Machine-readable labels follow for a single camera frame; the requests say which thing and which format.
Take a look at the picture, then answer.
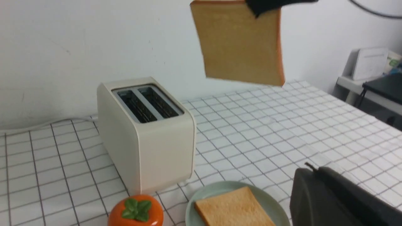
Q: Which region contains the orange persimmon with green leaf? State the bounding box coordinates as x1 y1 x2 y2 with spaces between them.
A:
108 195 164 226

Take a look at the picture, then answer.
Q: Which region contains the toast slice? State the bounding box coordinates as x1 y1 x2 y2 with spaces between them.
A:
190 0 285 86
195 186 275 226

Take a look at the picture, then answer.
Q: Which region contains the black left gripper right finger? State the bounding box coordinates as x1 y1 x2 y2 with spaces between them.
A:
317 166 402 226

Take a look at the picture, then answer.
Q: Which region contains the black chair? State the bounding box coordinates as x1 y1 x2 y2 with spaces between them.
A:
354 73 402 108

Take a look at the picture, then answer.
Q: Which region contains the light green plate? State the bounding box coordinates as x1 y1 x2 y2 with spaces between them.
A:
185 181 291 226

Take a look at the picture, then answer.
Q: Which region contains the white power cable with plug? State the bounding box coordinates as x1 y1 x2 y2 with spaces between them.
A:
0 116 99 135

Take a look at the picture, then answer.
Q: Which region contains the cream white toaster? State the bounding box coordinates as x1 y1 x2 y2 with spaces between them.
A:
96 77 197 195

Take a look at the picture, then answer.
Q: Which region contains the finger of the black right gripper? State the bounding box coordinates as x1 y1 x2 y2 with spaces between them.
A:
245 0 318 18

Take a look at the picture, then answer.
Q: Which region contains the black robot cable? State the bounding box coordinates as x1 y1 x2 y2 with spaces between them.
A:
349 0 402 19

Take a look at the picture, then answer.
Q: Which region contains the white checkered tablecloth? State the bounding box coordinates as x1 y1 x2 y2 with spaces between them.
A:
0 81 402 226

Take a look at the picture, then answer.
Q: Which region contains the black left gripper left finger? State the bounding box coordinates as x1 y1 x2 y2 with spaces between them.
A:
290 163 367 226

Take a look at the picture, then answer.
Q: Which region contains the white box on side table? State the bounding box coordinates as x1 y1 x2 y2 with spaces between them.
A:
342 47 389 81

